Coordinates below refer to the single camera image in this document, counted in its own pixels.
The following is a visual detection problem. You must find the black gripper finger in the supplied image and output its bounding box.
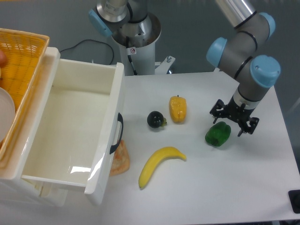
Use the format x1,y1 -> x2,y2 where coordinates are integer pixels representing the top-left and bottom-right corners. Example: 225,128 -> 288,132
237,117 -> 259,137
210,99 -> 231,124

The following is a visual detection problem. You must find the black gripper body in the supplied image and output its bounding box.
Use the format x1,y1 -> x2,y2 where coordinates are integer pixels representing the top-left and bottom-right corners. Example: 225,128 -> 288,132
226,97 -> 251,128

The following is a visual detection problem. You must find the green bell pepper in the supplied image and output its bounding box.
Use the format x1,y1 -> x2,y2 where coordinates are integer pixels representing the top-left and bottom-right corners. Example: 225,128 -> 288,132
205,121 -> 231,147

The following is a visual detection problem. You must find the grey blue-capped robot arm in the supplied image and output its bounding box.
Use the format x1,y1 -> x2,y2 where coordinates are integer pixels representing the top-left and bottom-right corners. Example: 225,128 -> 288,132
89,0 -> 281,134

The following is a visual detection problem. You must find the yellow bell pepper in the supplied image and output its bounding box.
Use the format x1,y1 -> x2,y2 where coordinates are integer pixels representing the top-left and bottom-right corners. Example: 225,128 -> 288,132
169,96 -> 187,123

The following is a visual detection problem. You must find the dark purple mangosteen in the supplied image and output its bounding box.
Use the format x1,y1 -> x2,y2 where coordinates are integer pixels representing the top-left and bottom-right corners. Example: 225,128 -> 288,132
147,111 -> 167,128

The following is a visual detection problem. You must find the yellow banana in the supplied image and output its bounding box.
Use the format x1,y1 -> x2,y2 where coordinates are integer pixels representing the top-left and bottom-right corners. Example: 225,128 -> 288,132
138,146 -> 187,190

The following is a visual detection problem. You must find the black corner device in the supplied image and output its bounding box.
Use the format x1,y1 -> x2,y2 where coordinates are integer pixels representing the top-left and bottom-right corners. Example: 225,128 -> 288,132
288,190 -> 300,214

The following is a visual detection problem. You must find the orange bread slice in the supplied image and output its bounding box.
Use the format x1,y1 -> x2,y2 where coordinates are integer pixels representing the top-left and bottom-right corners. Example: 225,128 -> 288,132
109,140 -> 130,176

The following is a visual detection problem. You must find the white open drawer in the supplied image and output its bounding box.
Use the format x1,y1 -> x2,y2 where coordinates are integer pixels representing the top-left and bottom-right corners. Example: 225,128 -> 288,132
22,59 -> 125,205

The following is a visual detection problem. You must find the orange woven basket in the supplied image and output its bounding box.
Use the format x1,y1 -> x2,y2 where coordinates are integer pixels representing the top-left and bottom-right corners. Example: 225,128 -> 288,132
0,28 -> 50,161

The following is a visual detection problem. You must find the white plate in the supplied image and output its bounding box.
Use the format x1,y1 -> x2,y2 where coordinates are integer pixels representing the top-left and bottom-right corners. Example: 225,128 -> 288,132
0,88 -> 15,142

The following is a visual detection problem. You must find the white drawer cabinet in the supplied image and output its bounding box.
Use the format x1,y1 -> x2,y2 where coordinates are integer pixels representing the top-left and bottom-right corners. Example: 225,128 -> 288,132
0,47 -> 67,206

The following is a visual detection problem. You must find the red fruit in basket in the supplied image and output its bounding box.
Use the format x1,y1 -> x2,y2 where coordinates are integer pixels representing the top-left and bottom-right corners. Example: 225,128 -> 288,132
0,50 -> 8,68

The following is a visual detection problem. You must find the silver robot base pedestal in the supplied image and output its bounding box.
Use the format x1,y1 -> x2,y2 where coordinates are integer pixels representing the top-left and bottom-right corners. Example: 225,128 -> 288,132
112,13 -> 175,76

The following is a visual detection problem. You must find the black cable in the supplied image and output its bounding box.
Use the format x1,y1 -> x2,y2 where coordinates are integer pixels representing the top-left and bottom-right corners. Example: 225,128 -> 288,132
60,39 -> 115,65

